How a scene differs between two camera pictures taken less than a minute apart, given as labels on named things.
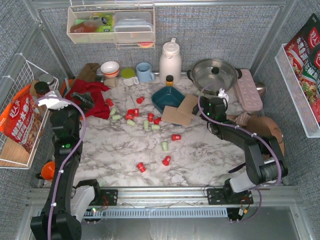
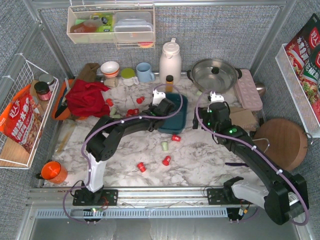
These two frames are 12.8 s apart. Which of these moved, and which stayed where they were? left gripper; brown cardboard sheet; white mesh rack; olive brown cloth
Moved: left gripper; brown cardboard sheet
Stayed: olive brown cloth; white mesh rack
